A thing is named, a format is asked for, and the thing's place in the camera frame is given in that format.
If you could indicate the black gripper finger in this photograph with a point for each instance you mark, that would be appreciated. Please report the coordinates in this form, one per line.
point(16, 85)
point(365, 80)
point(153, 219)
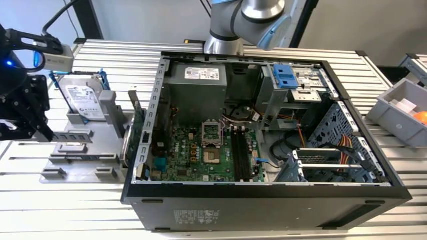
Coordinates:
point(42, 130)

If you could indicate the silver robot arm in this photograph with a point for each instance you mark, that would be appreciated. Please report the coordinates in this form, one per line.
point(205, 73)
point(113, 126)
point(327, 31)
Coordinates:
point(257, 15)

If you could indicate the black RAM slot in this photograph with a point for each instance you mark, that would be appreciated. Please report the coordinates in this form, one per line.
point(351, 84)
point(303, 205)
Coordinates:
point(243, 150)
point(247, 150)

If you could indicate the hard disk in blue carrier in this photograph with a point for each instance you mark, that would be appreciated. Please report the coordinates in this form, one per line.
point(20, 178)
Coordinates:
point(83, 100)

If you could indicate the grey parts rack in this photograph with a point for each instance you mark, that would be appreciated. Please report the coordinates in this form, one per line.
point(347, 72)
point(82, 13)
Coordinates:
point(101, 147)

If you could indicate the black table corner cap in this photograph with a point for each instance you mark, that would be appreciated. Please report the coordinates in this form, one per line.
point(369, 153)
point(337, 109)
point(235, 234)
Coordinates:
point(80, 41)
point(361, 53)

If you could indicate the green graphics card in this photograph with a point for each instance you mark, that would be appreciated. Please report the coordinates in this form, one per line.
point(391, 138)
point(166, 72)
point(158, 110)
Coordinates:
point(137, 135)

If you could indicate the blue rear port connector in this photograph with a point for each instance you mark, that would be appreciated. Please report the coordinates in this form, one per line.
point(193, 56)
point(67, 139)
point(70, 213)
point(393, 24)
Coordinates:
point(161, 163)

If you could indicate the grey power supply unit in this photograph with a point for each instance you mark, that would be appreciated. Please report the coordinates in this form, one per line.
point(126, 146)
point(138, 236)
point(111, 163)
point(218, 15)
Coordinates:
point(197, 100)

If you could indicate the CPU socket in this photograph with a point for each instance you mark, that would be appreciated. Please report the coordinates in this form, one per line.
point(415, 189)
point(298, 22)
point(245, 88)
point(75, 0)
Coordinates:
point(213, 156)

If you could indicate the thin locking lever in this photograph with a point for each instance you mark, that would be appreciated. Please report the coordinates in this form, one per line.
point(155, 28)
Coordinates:
point(222, 135)

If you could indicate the green motherboard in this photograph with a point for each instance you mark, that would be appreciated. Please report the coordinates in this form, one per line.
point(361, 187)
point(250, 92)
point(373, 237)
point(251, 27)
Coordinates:
point(217, 172)

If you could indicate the round black case speaker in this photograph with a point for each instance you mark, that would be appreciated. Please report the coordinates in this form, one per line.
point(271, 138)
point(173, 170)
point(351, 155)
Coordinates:
point(243, 113)

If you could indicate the grey optical drive cage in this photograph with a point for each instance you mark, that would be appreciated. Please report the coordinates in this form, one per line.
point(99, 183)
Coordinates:
point(271, 100)

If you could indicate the black open PC case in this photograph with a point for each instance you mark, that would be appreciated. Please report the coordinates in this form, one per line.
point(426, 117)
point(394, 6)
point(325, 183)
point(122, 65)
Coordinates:
point(250, 212)

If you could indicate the blue plastic drive latch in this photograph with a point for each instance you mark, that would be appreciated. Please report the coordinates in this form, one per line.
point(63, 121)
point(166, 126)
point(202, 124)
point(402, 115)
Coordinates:
point(283, 75)

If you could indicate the silver disk bay cage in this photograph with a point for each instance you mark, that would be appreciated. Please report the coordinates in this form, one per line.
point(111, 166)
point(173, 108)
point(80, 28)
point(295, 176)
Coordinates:
point(317, 150)

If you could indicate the grey plastic bin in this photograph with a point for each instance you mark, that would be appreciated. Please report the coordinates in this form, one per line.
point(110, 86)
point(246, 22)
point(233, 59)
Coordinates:
point(394, 125)

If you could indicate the white block in bin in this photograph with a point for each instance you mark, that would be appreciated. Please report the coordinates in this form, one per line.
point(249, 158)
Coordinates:
point(403, 103)

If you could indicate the orange ball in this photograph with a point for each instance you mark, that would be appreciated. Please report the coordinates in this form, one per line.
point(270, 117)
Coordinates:
point(421, 118)

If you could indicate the blue-grey plastic bin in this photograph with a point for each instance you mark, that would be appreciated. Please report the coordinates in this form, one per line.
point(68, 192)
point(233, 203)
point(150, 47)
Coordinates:
point(417, 72)

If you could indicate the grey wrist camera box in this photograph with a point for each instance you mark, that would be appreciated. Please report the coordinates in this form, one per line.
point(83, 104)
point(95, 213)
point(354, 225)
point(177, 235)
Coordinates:
point(58, 60)

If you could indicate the black metal frame post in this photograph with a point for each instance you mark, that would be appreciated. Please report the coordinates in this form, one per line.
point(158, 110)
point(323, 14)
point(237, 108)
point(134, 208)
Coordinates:
point(91, 20)
point(309, 25)

